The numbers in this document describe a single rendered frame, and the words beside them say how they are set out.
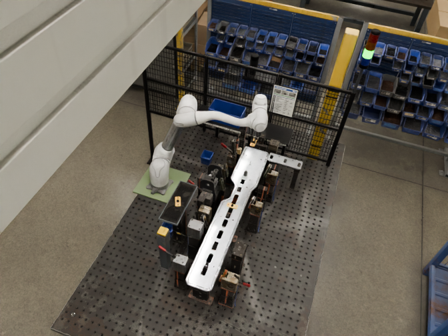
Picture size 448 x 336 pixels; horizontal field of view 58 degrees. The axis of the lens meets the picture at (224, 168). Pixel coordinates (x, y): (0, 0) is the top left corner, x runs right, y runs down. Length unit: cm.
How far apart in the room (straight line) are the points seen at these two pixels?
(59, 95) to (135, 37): 7
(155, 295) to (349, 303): 183
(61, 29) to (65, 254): 400
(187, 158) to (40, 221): 163
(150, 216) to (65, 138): 318
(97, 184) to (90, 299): 181
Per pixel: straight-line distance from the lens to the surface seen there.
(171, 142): 340
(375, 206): 476
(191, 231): 286
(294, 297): 311
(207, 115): 300
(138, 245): 326
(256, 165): 339
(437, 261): 427
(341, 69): 337
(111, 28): 25
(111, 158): 487
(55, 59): 21
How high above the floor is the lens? 344
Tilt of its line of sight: 47 degrees down
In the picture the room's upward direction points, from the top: 5 degrees clockwise
